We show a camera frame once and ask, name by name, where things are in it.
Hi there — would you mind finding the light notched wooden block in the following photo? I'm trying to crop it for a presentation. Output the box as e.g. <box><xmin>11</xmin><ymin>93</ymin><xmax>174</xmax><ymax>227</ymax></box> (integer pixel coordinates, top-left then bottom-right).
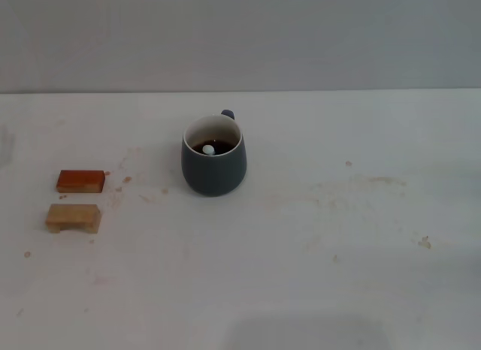
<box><xmin>45</xmin><ymin>204</ymin><xmax>102</xmax><ymax>234</ymax></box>

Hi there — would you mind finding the reddish brown wooden block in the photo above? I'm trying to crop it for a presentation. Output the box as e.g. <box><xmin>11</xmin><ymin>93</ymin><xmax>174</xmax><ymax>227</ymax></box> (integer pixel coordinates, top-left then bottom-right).
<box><xmin>56</xmin><ymin>170</ymin><xmax>106</xmax><ymax>194</ymax></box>

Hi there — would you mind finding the grey ceramic cup with coffee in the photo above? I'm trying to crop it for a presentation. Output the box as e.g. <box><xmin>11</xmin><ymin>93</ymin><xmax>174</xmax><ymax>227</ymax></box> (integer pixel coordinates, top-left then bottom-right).
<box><xmin>180</xmin><ymin>109</ymin><xmax>249</xmax><ymax>197</ymax></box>

